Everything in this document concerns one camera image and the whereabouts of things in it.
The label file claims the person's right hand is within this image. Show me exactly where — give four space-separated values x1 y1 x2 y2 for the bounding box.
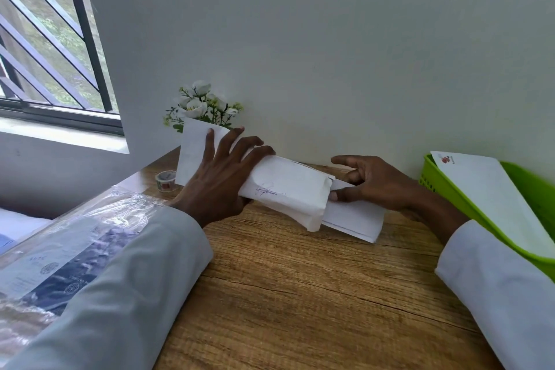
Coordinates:
328 155 430 213

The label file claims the person's left hand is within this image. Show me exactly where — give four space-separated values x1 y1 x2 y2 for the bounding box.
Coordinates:
169 125 277 228

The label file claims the stack of printed papers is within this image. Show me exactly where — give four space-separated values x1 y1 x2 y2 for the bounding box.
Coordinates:
320 177 387 245

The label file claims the patterned tape roll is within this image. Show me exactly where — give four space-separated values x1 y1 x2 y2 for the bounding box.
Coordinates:
154 169 178 194

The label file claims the white envelope with blue scribble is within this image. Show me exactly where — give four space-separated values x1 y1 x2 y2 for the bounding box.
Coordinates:
174 117 335 234

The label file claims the long white envelope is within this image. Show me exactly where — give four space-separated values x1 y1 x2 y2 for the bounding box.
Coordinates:
430 150 555 260

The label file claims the green plastic basket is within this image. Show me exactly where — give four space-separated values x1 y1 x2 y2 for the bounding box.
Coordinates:
419 152 555 282

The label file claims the plastic-wrapped white envelope pack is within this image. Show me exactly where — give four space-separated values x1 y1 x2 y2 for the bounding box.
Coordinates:
0 184 171 364

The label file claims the person's left forearm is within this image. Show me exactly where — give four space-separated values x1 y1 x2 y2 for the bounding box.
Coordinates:
3 206 214 370

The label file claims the person's right forearm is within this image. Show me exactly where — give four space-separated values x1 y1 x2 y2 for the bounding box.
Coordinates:
403 191 555 370

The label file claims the potted white flower plant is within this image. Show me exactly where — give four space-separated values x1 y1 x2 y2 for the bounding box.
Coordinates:
162 80 245 135

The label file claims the white window sill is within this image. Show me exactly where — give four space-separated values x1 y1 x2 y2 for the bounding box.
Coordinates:
0 117 131 155

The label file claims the black framed window with grille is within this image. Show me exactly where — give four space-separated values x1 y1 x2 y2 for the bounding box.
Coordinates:
0 0 125 137

